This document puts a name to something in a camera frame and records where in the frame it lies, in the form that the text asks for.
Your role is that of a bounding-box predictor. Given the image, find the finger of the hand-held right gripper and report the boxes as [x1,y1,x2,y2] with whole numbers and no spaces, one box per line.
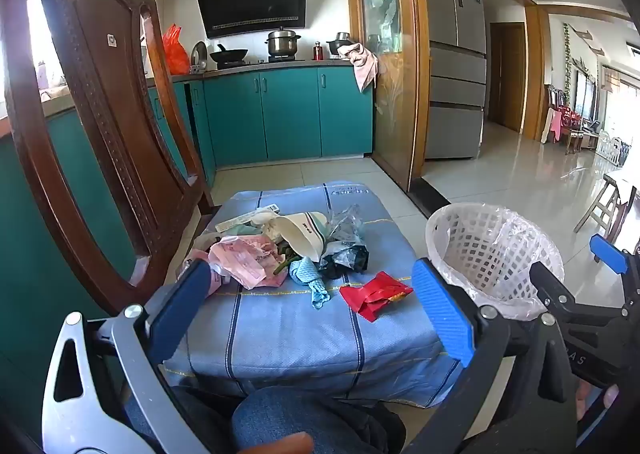
[589,234,640,285]
[529,261,631,330]

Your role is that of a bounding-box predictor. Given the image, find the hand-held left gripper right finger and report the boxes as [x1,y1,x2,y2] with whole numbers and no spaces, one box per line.
[400,258,578,454]

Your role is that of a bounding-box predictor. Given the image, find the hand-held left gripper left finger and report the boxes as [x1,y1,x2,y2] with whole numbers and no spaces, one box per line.
[42,259,216,454]

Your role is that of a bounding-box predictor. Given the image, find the red foil wrapper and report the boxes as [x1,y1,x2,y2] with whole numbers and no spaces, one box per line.
[340,271,415,322]

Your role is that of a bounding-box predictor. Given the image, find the white plastic mesh basket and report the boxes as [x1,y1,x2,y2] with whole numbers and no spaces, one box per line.
[425,203,566,322]

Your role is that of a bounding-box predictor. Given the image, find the silver foil wrapper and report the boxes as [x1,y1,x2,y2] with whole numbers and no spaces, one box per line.
[317,245,370,280]

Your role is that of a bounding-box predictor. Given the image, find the blue face mask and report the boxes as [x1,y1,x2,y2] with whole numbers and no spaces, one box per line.
[289,257,332,311]

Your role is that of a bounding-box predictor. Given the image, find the person's right hand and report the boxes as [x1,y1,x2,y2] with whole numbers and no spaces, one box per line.
[575,379,621,424]

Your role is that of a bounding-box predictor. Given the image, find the wooden stool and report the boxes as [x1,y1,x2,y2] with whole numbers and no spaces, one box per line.
[574,173,640,245]

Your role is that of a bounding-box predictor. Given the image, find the translucent pinkish plastic bag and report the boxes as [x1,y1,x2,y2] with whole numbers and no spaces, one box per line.
[207,237,291,291]

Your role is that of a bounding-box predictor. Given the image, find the white printed paper strip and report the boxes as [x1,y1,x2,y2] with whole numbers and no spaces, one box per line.
[215,203,281,232]

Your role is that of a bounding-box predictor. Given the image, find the green vegetable leaf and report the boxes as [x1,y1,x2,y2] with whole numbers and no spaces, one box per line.
[272,244,302,276]

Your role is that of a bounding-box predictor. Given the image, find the white crumpled tissue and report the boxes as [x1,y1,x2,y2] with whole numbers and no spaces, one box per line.
[250,214,286,241]

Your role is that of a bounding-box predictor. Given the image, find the blue cloth covered stool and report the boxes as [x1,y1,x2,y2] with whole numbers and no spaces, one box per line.
[162,180,466,409]

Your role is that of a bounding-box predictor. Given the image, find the clear plastic wrapper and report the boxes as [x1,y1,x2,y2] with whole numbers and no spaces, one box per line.
[327,204,368,255]

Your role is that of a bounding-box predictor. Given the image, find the red dining chairs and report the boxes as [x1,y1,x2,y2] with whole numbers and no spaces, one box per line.
[547,84,601,155]

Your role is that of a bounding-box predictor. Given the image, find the white striped paper cup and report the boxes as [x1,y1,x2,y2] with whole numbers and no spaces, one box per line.
[272,211,331,262]

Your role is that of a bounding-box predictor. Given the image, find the person's jeans leg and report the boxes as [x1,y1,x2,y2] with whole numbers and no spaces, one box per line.
[125,386,406,454]

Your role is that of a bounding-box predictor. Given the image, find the brown wooden door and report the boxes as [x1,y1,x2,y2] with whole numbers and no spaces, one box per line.
[489,22,528,134]

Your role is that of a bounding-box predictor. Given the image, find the green vine decoration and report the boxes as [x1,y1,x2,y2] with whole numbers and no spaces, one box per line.
[562,23,574,90]

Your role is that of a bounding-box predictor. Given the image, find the carved wooden chair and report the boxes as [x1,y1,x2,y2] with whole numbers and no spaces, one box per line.
[0,0,216,320]

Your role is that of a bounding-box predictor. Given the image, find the teal base cabinets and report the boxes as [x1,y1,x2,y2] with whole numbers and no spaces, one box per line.
[0,65,375,440]

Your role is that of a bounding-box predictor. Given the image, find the wood-framed glass door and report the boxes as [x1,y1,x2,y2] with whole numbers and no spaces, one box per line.
[346,0,431,192]

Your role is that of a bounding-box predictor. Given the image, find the grey refrigerator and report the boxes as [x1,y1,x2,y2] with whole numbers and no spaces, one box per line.
[419,0,488,161]

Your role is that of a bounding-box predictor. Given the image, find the orange plastic bag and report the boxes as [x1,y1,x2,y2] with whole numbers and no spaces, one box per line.
[161,24,191,76]

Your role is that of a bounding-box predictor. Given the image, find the black wok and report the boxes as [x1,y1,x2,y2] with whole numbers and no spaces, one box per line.
[209,48,249,66]

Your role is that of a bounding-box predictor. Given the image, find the pink hanging cloth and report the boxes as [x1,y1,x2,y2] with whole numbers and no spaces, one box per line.
[337,42,381,92]

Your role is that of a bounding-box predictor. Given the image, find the steel cooking pot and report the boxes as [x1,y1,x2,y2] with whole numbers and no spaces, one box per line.
[265,27,302,58]

